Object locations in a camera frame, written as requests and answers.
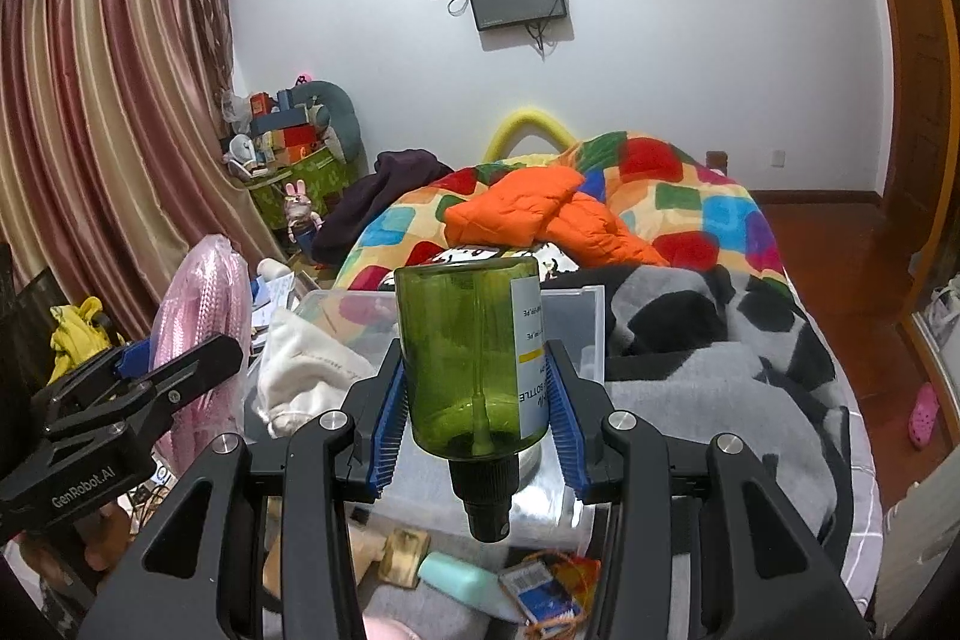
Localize mint green bottle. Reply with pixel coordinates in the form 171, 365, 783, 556
416, 550, 526, 624

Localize dark purple cloth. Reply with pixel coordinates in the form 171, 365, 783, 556
311, 149, 455, 266

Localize yellow foam tube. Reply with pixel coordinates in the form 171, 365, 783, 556
482, 109, 580, 163

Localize pink gold striped curtain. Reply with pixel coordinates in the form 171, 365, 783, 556
0, 0, 290, 341

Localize orange down jacket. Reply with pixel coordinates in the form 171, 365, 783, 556
442, 166, 668, 270

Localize clear plastic storage box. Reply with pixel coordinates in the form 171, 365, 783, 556
240, 284, 608, 540

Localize black white cartoon cloth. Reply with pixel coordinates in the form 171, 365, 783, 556
379, 241, 582, 290

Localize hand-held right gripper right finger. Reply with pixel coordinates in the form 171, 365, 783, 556
544, 336, 875, 640

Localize white shoe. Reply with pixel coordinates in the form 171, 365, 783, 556
922, 276, 960, 356

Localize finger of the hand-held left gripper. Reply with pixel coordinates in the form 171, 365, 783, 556
30, 341, 160, 421
41, 332, 246, 455

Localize pink bunny toy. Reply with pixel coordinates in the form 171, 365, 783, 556
282, 179, 325, 234

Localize wooden door frame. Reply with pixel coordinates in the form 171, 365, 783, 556
853, 0, 960, 285

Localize pink clog shoe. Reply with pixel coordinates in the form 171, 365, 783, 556
907, 383, 941, 450

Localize yellow cloth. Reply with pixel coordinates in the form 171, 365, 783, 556
46, 296, 113, 386

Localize green spray bottle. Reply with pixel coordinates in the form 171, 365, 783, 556
393, 257, 552, 543

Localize white drawstring bag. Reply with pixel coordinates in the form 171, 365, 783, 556
257, 306, 377, 438

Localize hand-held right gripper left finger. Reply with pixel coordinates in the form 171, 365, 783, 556
75, 336, 411, 640

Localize blue card box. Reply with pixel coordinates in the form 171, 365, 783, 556
497, 550, 602, 627

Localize white plastic bag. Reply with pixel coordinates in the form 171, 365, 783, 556
220, 87, 254, 129

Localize colourful checked blanket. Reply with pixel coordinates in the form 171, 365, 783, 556
334, 130, 788, 292

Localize red cardboard box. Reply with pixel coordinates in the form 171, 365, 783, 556
279, 126, 317, 163

